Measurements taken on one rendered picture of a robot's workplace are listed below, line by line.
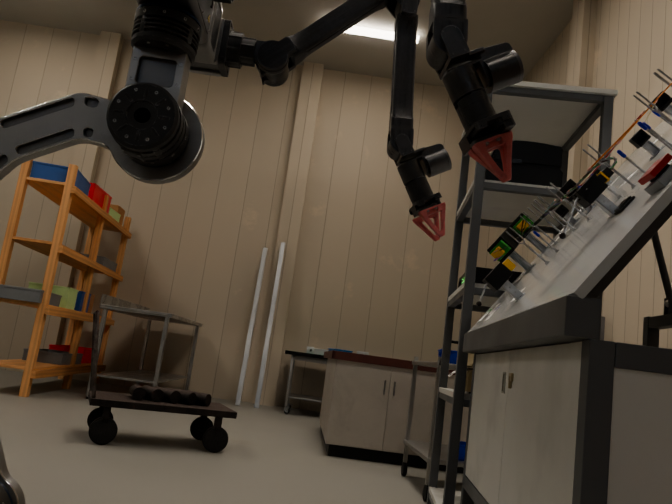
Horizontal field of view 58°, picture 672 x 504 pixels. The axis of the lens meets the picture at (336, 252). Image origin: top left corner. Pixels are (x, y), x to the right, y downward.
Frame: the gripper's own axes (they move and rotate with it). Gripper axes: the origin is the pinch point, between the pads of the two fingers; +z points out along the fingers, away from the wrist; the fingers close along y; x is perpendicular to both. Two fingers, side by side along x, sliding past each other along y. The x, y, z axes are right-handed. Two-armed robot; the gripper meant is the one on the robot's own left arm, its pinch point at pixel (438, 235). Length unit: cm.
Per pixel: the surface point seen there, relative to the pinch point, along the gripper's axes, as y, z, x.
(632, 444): -51, 46, 0
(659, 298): 297, 75, -222
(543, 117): 93, -40, -89
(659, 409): -52, 43, -6
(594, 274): -51, 20, -6
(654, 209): -52, 14, -20
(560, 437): -38, 44, 5
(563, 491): -42, 51, 10
